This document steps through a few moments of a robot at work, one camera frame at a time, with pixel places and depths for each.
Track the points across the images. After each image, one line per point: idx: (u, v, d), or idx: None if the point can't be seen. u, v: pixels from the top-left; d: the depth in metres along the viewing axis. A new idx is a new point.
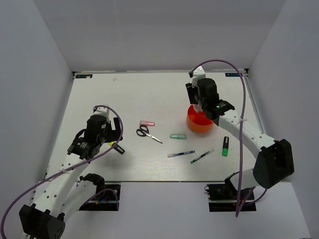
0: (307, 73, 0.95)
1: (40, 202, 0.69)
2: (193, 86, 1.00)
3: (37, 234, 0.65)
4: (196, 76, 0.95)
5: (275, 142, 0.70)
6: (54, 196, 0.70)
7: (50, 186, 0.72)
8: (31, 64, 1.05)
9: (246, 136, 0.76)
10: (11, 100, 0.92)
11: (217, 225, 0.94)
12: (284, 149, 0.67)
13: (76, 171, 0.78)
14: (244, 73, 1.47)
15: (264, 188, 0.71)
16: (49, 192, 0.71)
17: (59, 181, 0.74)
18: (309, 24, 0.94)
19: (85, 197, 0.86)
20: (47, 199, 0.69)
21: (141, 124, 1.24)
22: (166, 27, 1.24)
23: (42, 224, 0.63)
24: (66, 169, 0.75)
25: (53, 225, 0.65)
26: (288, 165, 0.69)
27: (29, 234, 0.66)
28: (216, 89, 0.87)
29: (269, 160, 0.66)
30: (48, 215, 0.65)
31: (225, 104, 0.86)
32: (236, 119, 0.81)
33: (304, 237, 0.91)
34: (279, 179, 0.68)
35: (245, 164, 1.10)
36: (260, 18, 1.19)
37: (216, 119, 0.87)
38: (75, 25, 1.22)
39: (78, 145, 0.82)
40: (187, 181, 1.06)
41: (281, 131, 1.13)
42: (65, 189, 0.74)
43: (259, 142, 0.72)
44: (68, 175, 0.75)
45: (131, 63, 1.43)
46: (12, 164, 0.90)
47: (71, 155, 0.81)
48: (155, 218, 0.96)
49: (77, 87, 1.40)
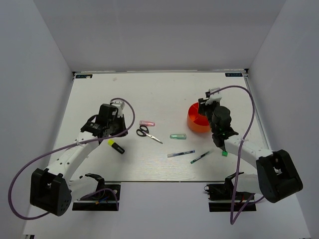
0: (306, 74, 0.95)
1: (53, 168, 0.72)
2: (207, 103, 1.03)
3: (45, 202, 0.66)
4: (211, 99, 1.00)
5: (272, 152, 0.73)
6: (68, 163, 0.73)
7: (63, 155, 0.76)
8: (31, 65, 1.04)
9: (245, 150, 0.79)
10: (10, 100, 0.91)
11: (217, 224, 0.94)
12: (283, 158, 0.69)
13: (88, 147, 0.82)
14: (244, 73, 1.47)
15: (272, 202, 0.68)
16: (62, 160, 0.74)
17: (72, 151, 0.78)
18: (309, 25, 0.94)
19: (88, 189, 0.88)
20: (60, 165, 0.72)
21: (141, 124, 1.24)
22: (166, 27, 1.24)
23: (53, 187, 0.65)
24: (80, 142, 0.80)
25: (63, 191, 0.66)
26: (293, 176, 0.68)
27: (36, 201, 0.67)
28: (229, 121, 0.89)
29: (268, 170, 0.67)
30: (61, 178, 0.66)
31: (231, 133, 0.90)
32: (237, 139, 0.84)
33: (304, 237, 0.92)
34: (287, 189, 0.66)
35: (244, 164, 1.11)
36: (261, 18, 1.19)
37: (223, 146, 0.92)
38: (75, 24, 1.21)
39: (89, 126, 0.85)
40: (187, 181, 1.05)
41: (281, 131, 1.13)
42: (76, 161, 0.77)
43: (258, 153, 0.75)
44: (80, 148, 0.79)
45: (131, 63, 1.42)
46: (13, 165, 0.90)
47: (84, 132, 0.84)
48: (156, 218, 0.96)
49: (76, 87, 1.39)
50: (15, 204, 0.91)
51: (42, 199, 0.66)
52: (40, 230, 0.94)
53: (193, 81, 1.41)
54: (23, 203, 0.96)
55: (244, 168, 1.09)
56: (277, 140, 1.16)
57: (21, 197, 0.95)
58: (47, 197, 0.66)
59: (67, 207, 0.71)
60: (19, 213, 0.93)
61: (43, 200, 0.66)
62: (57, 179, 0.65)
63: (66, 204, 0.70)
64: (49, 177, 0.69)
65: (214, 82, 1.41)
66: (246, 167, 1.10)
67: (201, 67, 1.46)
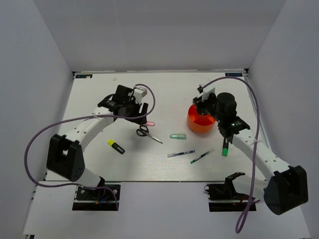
0: (306, 73, 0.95)
1: (70, 135, 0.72)
2: (202, 100, 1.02)
3: (60, 167, 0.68)
4: (205, 93, 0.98)
5: (289, 167, 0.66)
6: (84, 132, 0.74)
7: (80, 124, 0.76)
8: (30, 65, 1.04)
9: (259, 158, 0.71)
10: (10, 100, 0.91)
11: (217, 224, 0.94)
12: (299, 176, 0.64)
13: (103, 121, 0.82)
14: (244, 73, 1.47)
15: (275, 213, 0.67)
16: (79, 129, 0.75)
17: (89, 122, 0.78)
18: (309, 25, 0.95)
19: (92, 181, 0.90)
20: (77, 133, 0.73)
21: (141, 124, 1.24)
22: (166, 27, 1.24)
23: (71, 152, 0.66)
24: (97, 115, 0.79)
25: (78, 158, 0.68)
26: (301, 192, 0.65)
27: (53, 164, 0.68)
28: (235, 107, 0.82)
29: (281, 186, 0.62)
30: (78, 145, 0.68)
31: (240, 122, 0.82)
32: (250, 139, 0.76)
33: (304, 237, 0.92)
34: (292, 206, 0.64)
35: (244, 164, 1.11)
36: (261, 18, 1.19)
37: (230, 137, 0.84)
38: (75, 24, 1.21)
39: (106, 102, 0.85)
40: (187, 181, 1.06)
41: (281, 131, 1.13)
42: (92, 132, 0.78)
43: (273, 166, 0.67)
44: (96, 120, 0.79)
45: (131, 63, 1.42)
46: (13, 165, 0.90)
47: (101, 107, 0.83)
48: (156, 218, 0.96)
49: (76, 87, 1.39)
50: (15, 205, 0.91)
51: (58, 164, 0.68)
52: (40, 230, 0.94)
53: (193, 81, 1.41)
54: (23, 203, 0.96)
55: (244, 168, 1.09)
56: (277, 140, 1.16)
57: (21, 197, 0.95)
58: (63, 163, 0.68)
59: (79, 176, 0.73)
60: (19, 213, 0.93)
61: (58, 166, 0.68)
62: (74, 146, 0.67)
63: (79, 172, 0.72)
64: (66, 143, 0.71)
65: (214, 81, 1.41)
66: (246, 167, 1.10)
67: (201, 67, 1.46)
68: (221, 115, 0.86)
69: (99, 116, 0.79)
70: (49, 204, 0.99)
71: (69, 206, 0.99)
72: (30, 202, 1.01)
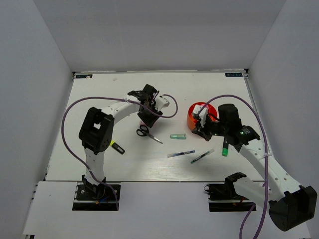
0: (306, 74, 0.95)
1: (105, 110, 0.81)
2: (203, 125, 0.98)
3: (91, 135, 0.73)
4: (202, 117, 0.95)
5: (300, 188, 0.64)
6: (116, 111, 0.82)
7: (114, 103, 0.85)
8: (31, 65, 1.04)
9: (269, 174, 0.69)
10: (10, 101, 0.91)
11: (217, 225, 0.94)
12: (310, 196, 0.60)
13: (131, 107, 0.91)
14: (244, 73, 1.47)
15: (278, 226, 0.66)
16: (113, 107, 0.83)
17: (120, 103, 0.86)
18: (309, 25, 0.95)
19: (101, 169, 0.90)
20: (110, 110, 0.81)
21: (141, 124, 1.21)
22: (166, 27, 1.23)
23: (103, 123, 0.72)
24: (128, 99, 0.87)
25: (108, 130, 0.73)
26: (309, 211, 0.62)
27: (85, 132, 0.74)
28: (237, 114, 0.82)
29: (292, 209, 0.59)
30: (110, 118, 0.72)
31: (249, 131, 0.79)
32: (259, 152, 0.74)
33: (304, 237, 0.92)
34: (297, 222, 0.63)
35: (244, 164, 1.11)
36: (261, 18, 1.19)
37: (238, 144, 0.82)
38: (75, 24, 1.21)
39: (135, 92, 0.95)
40: (187, 181, 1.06)
41: (281, 131, 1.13)
42: (123, 111, 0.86)
43: (283, 185, 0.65)
44: (127, 103, 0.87)
45: (131, 63, 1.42)
46: (12, 165, 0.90)
47: (131, 95, 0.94)
48: (156, 218, 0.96)
49: (76, 87, 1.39)
50: (15, 205, 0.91)
51: (89, 133, 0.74)
52: (39, 230, 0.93)
53: (193, 81, 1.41)
54: (23, 203, 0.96)
55: (244, 169, 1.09)
56: (277, 140, 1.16)
57: (20, 197, 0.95)
58: (94, 133, 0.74)
59: (105, 148, 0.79)
60: (19, 213, 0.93)
61: (89, 135, 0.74)
62: (107, 118, 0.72)
63: (106, 144, 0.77)
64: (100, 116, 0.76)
65: (215, 81, 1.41)
66: (246, 167, 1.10)
67: (201, 67, 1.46)
68: (225, 123, 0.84)
69: (129, 101, 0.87)
70: (49, 204, 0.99)
71: (69, 206, 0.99)
72: (30, 203, 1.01)
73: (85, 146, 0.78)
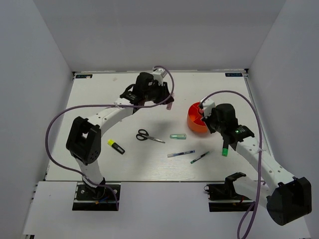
0: (306, 74, 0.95)
1: (92, 119, 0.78)
2: (207, 116, 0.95)
3: (79, 147, 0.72)
4: (207, 107, 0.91)
5: (294, 179, 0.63)
6: (104, 119, 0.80)
7: (102, 111, 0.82)
8: (31, 65, 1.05)
9: (264, 168, 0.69)
10: (10, 100, 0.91)
11: (217, 225, 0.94)
12: (304, 188, 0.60)
13: (123, 112, 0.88)
14: (244, 73, 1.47)
15: (277, 222, 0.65)
16: (101, 115, 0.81)
17: (110, 110, 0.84)
18: (308, 24, 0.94)
19: (96, 173, 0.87)
20: (98, 118, 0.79)
21: (140, 129, 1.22)
22: (166, 27, 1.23)
23: (89, 134, 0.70)
24: (119, 104, 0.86)
25: (96, 141, 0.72)
26: (306, 204, 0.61)
27: (73, 144, 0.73)
28: (234, 114, 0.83)
29: (286, 199, 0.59)
30: (97, 129, 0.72)
31: (244, 130, 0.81)
32: (254, 148, 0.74)
33: (305, 237, 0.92)
34: (294, 217, 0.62)
35: (244, 164, 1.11)
36: (260, 18, 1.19)
37: (234, 144, 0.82)
38: (75, 24, 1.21)
39: (127, 95, 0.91)
40: (187, 181, 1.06)
41: (281, 131, 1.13)
42: (112, 119, 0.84)
43: (278, 177, 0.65)
44: (117, 110, 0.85)
45: (131, 63, 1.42)
46: (12, 165, 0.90)
47: (122, 99, 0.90)
48: (156, 218, 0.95)
49: (76, 87, 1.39)
50: (14, 205, 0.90)
51: (76, 145, 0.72)
52: (39, 230, 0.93)
53: (193, 81, 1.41)
54: (23, 203, 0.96)
55: (244, 169, 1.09)
56: (277, 140, 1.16)
57: (20, 197, 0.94)
58: (81, 145, 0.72)
59: (94, 158, 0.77)
60: (19, 213, 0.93)
61: (76, 146, 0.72)
62: (93, 129, 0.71)
63: (95, 154, 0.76)
64: (86, 126, 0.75)
65: (214, 82, 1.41)
66: (246, 167, 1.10)
67: (201, 67, 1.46)
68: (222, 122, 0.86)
69: (120, 106, 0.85)
70: (49, 204, 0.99)
71: (69, 206, 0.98)
72: (30, 203, 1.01)
73: (75, 156, 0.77)
